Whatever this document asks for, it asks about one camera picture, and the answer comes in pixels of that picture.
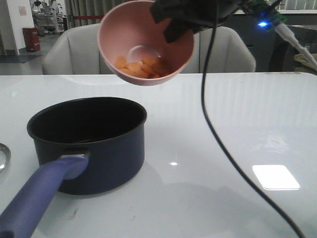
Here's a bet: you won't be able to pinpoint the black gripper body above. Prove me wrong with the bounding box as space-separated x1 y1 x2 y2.
150 0 241 32

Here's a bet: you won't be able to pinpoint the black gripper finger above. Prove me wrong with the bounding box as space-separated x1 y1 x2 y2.
163 19 198 44

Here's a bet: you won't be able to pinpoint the pink bowl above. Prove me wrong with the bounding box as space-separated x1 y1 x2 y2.
97 0 194 86

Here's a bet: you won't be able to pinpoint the orange ham slices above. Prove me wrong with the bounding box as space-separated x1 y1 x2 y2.
114 56 172 79

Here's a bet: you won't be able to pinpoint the glass lid with blue knob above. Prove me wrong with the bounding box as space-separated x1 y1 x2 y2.
0 143 11 174

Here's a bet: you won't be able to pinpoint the right grey chair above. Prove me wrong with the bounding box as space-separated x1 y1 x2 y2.
182 26 256 73

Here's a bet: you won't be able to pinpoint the grey chair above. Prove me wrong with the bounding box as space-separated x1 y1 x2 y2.
182 26 256 73
42 24 113 75

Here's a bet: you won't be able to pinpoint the left grey chair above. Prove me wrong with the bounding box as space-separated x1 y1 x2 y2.
42 24 113 75

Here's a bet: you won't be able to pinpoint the red bin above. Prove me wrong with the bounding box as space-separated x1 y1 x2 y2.
22 27 41 52

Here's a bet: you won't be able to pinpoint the dark blue saucepan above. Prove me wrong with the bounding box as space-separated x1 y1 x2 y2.
0 97 147 238

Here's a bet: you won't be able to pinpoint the green circuit board camera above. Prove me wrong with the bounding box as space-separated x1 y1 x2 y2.
240 0 287 32

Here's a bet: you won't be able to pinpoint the white wrapped cable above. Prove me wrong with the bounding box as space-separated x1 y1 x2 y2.
274 22 317 70

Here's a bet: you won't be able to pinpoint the black cable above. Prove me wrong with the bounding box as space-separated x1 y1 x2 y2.
201 0 309 238

